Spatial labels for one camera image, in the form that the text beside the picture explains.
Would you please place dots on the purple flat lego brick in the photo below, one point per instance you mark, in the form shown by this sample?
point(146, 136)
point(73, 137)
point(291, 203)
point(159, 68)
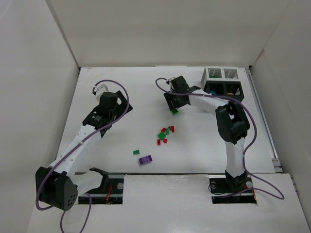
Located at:
point(145, 160)

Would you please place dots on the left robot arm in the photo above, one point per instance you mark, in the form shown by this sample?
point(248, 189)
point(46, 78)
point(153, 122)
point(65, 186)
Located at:
point(58, 185)

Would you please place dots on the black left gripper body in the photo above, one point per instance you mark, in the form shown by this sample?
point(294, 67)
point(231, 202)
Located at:
point(124, 104)

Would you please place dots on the black slotted container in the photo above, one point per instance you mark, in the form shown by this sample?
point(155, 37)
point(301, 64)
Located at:
point(222, 88)

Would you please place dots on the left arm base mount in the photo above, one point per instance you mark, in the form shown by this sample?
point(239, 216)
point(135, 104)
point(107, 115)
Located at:
point(97, 186)

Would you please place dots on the white slotted container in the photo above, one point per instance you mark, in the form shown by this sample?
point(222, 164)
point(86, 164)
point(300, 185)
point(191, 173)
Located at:
point(220, 73)

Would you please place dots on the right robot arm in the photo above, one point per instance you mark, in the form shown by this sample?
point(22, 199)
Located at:
point(232, 126)

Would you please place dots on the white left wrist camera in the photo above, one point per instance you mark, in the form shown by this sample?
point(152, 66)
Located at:
point(99, 90)

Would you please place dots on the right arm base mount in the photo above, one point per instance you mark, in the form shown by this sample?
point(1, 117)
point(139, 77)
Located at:
point(229, 190)

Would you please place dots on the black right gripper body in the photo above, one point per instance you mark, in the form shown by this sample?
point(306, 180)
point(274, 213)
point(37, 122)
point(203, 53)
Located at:
point(171, 101)

